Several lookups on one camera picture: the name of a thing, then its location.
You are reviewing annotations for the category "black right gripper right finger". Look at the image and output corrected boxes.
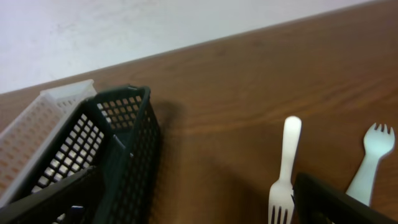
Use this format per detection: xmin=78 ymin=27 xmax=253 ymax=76
xmin=293 ymin=172 xmax=397 ymax=224

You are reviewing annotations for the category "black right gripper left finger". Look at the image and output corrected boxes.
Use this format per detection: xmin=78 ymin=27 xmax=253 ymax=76
xmin=1 ymin=166 xmax=104 ymax=223

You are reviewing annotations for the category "white plastic fork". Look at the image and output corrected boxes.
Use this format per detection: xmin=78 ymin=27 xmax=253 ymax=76
xmin=268 ymin=116 xmax=302 ymax=223

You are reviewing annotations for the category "pale blue plastic fork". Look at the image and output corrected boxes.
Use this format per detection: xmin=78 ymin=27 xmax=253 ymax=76
xmin=346 ymin=123 xmax=396 ymax=206

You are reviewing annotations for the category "black perforated plastic basket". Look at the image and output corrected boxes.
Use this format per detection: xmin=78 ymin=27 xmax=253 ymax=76
xmin=1 ymin=85 xmax=161 ymax=223

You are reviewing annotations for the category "clear perforated plastic basket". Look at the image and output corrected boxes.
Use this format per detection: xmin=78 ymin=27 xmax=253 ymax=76
xmin=1 ymin=79 xmax=96 ymax=207

